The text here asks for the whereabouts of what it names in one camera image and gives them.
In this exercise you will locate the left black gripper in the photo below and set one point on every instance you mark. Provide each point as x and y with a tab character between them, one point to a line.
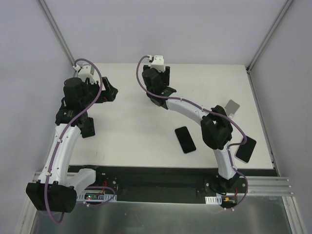
103	88

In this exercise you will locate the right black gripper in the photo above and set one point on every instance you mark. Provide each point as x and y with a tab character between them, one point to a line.
166	73

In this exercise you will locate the teal-edged black phone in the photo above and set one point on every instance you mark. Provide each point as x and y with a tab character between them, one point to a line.
185	140

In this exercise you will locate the silver folding phone stand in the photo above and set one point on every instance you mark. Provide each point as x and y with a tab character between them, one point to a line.
231	108

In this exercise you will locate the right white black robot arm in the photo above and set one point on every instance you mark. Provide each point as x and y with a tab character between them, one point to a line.
216	131

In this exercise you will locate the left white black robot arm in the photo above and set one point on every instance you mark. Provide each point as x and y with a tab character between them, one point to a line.
53	190

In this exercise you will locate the white-edged black phone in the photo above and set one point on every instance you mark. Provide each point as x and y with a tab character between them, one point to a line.
245	151

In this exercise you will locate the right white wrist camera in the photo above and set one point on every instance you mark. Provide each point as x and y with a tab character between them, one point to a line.
157	62

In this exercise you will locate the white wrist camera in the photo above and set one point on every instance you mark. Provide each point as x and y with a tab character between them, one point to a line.
85	72
157	62

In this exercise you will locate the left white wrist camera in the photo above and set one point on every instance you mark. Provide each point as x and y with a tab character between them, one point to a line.
85	72

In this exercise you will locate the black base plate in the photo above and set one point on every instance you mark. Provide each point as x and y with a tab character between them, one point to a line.
161	185

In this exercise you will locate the right aluminium frame post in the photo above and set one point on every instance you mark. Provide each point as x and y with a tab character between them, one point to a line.
270	33

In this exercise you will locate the aluminium frame post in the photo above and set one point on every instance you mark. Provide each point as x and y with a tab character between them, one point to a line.
270	33
56	30

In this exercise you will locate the left white cable duct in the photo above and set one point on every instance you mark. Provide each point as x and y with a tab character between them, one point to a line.
96	197

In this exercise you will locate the white cable duct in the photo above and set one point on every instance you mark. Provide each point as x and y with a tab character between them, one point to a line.
96	197
220	199

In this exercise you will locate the left aluminium frame post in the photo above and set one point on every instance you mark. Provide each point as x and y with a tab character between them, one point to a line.
56	30

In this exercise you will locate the right white cable duct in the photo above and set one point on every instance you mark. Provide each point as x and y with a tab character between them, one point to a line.
220	199

